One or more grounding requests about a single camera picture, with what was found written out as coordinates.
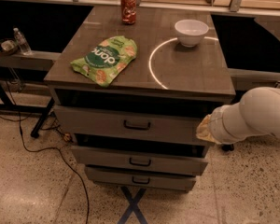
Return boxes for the grey bottom drawer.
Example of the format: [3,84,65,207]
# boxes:
[85,166,196,192]

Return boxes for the black floor cable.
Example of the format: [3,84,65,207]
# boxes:
[0,47,91,224]

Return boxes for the grey middle drawer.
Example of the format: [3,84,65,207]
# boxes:
[71,146,207,176]

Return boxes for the small bowl on bench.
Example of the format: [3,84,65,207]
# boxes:
[0,39,18,56]

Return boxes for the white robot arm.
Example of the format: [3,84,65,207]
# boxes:
[196,87,280,144]

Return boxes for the grey drawer cabinet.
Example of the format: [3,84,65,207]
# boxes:
[44,5,237,193]

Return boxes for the white bowl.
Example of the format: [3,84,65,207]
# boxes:
[175,20,209,48]

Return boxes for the grey top drawer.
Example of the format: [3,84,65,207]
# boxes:
[54,105,211,146]

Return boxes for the clear plastic water bottle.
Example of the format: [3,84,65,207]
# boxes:
[13,28,32,55]

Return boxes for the blue tape cross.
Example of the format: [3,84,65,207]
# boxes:
[117,187,148,224]

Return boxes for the grey side bench left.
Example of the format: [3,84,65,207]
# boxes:
[0,50,60,71]

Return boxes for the red soda can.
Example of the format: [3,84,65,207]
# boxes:
[120,0,136,24]

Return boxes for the grey side bench right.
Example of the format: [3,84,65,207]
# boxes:
[229,68,280,91]

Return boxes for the grey drawer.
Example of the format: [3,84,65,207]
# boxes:
[54,105,211,146]
[85,166,196,192]
[71,146,207,176]

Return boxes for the green chip bag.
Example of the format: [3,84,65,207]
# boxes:
[70,35,137,87]

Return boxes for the grey side bench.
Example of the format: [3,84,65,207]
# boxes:
[229,68,280,91]
[0,50,60,71]

